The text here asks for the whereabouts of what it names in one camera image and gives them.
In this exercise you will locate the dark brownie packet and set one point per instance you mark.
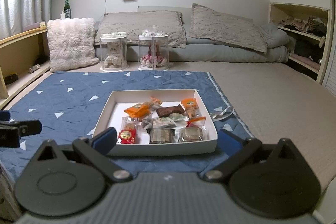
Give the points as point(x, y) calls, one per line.
point(161, 136)

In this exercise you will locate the clear case with pink plush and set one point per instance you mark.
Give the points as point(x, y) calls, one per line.
point(153, 52)

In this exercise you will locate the orange twisted snack packet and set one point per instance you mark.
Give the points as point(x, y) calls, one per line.
point(139, 109)
point(190, 107)

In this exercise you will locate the white shallow cardboard box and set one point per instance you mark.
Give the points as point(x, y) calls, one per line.
point(162, 149)

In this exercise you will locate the red snack packet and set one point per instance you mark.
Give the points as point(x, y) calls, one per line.
point(127, 136)

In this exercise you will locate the pile of clothes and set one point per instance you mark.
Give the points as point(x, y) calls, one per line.
point(302, 26)

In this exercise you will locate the grey textured pillow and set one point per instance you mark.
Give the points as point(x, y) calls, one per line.
point(223, 27)
point(139, 26)

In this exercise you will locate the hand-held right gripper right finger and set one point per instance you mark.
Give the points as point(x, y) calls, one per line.
point(229, 142)

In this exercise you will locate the small black item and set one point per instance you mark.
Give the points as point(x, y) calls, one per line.
point(11, 78)

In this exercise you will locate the small clear snack packet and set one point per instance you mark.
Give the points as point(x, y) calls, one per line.
point(176, 116)

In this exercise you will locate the clear case with white plush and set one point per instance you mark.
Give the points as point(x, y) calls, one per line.
point(114, 53)

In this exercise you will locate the fluffy white pillow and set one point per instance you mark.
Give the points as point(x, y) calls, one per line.
point(71, 44)

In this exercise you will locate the brown chocolate bar packet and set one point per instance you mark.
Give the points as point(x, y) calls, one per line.
point(170, 110)

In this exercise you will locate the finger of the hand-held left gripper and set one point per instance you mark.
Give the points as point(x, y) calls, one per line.
point(4, 116)
point(29, 127)

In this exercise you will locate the green glass bottle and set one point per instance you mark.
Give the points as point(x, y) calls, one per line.
point(67, 7)

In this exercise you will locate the wooden clothes shelf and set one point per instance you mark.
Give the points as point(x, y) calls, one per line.
point(296, 10)

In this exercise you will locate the grey curtain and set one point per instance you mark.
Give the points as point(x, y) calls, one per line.
point(23, 11)

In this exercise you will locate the long wooden shelf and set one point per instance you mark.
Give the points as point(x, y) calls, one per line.
point(21, 48)

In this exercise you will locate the clear brown cake packet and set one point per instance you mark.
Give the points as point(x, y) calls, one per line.
point(193, 134)

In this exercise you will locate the white louvred door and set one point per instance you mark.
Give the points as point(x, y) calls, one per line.
point(331, 56)

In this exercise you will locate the blue quilted mat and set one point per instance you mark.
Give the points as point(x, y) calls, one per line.
point(65, 103)

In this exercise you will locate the grey pillows and bedding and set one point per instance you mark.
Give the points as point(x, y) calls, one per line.
point(223, 54)

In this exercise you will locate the silver foil wrapper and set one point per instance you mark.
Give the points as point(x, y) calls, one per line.
point(223, 113)

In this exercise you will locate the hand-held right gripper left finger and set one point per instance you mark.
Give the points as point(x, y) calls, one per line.
point(105, 141)

